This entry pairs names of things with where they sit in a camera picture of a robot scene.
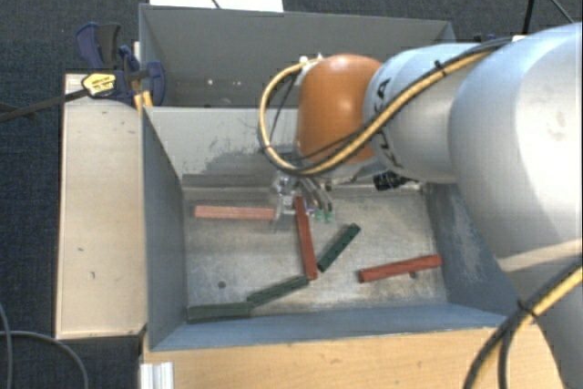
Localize black cylinder on white bracket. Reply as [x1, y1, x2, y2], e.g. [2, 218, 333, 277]
[372, 169, 407, 192]

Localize grey metal bin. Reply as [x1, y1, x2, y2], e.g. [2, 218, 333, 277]
[138, 3, 521, 353]

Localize red-brown flat block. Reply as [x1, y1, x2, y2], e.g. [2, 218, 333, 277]
[293, 195, 320, 282]
[356, 253, 444, 284]
[193, 204, 278, 222]

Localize dark green flat block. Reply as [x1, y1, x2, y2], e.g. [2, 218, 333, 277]
[186, 301, 253, 325]
[246, 274, 311, 307]
[315, 222, 363, 274]

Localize pale wood flat board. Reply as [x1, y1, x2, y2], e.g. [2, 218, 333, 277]
[54, 74, 149, 341]

